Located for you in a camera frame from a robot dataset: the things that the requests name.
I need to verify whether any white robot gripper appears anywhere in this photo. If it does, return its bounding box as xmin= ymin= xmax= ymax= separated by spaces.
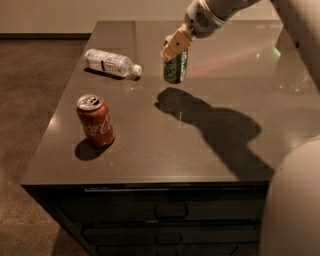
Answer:
xmin=161 ymin=0 xmax=225 ymax=62

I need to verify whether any clear plastic water bottle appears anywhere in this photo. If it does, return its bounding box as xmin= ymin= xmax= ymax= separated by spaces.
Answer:
xmin=84 ymin=49 xmax=142 ymax=78

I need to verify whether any green soda can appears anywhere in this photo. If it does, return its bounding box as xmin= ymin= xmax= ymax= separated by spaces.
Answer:
xmin=163 ymin=50 xmax=188 ymax=84

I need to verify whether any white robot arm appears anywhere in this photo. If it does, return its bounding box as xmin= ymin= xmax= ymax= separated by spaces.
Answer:
xmin=161 ymin=0 xmax=320 ymax=256

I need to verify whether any red Coca-Cola can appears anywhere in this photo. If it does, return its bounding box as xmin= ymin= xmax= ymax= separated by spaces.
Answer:
xmin=77 ymin=94 xmax=114 ymax=148

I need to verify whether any dark drawer cabinet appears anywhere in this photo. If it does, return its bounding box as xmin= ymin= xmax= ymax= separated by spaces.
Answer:
xmin=23 ymin=184 xmax=267 ymax=256

